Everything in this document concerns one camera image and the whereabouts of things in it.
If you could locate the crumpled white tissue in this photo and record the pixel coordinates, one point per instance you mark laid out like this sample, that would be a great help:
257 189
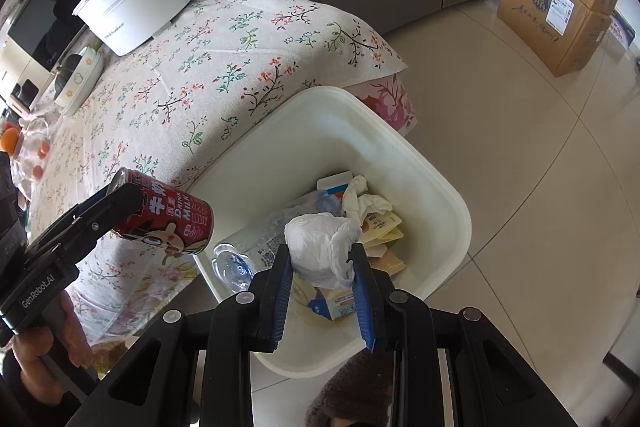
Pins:
365 202

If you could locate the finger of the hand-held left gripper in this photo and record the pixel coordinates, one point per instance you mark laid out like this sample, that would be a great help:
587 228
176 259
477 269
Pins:
100 214

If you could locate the pink floral cloth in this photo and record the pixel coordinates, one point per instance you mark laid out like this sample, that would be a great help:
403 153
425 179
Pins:
390 102

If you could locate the dark purple box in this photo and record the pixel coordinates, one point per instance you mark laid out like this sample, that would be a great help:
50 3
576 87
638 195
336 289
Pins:
625 29

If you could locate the white floral bowl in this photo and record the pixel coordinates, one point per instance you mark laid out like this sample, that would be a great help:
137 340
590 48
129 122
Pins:
82 87

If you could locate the brown slipper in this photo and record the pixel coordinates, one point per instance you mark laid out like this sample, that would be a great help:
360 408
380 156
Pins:
355 392

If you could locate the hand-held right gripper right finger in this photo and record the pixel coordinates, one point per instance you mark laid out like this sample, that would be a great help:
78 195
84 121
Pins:
361 297

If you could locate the white plastic bag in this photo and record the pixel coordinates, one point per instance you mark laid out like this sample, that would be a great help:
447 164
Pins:
320 242

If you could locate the clear plastic bottle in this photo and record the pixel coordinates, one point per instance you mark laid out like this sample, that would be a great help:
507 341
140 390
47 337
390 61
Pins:
260 242

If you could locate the small red tomato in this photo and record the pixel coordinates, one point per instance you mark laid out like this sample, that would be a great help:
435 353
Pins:
44 148
36 171

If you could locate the orange fruit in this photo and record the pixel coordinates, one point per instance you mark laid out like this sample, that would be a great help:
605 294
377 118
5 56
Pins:
10 141

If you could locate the person's left hand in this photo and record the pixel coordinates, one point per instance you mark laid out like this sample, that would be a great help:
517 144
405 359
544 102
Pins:
30 352

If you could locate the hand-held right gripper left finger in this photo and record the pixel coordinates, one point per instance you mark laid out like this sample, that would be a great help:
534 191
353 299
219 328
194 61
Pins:
285 292

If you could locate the floral tablecloth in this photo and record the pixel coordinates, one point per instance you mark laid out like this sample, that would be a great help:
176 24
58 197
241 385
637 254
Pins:
225 57

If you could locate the clear plastic bag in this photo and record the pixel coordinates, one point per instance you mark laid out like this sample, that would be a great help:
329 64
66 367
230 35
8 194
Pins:
30 132

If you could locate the dark green squash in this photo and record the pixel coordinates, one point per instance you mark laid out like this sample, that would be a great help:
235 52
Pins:
67 69

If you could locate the black microwave oven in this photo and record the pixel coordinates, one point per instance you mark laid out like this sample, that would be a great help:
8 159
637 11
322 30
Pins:
50 7

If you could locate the person's left forearm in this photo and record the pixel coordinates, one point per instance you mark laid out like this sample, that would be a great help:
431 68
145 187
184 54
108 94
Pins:
35 404

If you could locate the brown cardboard box with label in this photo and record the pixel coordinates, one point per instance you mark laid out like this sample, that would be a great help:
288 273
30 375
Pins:
530 22

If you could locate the red milk can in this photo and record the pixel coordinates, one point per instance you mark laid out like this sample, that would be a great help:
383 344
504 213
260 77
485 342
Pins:
170 217

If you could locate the white red blue carton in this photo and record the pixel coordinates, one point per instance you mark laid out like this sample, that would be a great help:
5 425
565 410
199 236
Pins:
335 184

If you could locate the cream plastic bin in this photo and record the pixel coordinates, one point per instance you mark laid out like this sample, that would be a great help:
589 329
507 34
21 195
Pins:
310 132

